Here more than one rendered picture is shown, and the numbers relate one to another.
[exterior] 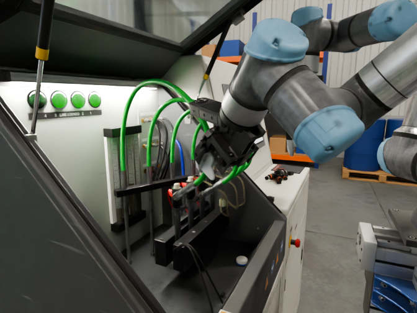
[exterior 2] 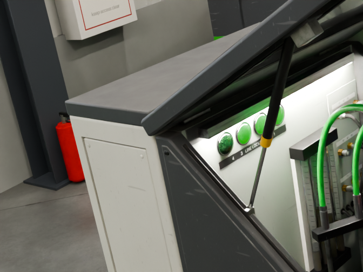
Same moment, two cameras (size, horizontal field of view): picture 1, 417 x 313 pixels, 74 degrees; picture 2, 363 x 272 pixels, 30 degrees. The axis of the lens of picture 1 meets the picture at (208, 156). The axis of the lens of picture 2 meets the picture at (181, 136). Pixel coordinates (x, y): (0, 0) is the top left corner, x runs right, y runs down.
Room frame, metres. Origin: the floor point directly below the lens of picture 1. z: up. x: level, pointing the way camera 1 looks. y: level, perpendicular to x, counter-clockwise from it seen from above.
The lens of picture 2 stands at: (-0.54, 0.01, 1.87)
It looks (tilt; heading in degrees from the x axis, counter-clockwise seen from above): 19 degrees down; 22
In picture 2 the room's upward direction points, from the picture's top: 11 degrees counter-clockwise
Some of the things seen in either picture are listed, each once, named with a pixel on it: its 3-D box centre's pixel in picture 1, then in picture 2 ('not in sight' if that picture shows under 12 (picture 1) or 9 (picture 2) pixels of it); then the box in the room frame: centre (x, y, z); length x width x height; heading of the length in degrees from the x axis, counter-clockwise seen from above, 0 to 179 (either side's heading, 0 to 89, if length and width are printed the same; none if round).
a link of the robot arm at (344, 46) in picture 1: (345, 35); not in sight; (0.75, -0.34, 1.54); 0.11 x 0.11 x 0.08; 14
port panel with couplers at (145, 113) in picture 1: (152, 143); (352, 144); (1.10, 0.22, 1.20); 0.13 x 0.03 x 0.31; 154
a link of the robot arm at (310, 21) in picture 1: (306, 33); not in sight; (0.74, -0.24, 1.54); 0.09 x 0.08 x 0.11; 104
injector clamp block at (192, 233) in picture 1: (197, 240); not in sight; (0.88, 0.04, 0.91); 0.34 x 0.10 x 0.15; 154
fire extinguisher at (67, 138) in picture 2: not in sight; (71, 145); (3.61, 2.59, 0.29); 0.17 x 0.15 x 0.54; 157
